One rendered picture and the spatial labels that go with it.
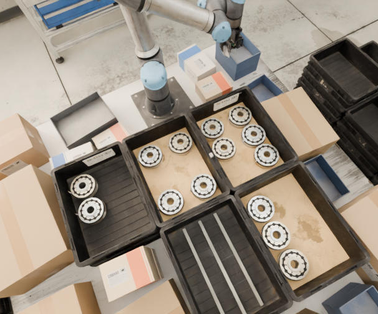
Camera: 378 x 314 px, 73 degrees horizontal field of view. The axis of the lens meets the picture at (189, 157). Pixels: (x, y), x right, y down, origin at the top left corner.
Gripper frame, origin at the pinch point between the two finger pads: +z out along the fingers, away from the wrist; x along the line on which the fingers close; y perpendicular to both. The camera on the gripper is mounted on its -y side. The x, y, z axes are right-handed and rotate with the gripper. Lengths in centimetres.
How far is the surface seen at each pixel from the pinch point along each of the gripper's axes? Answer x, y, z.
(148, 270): -80, 74, -10
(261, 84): 11.5, 19.4, 12.0
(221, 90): -12.6, 15.7, 4.9
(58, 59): -89, -143, 80
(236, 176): -33, 59, -1
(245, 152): -24, 52, -1
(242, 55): 9.8, 1.6, 5.0
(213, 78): -12.1, 6.6, 4.9
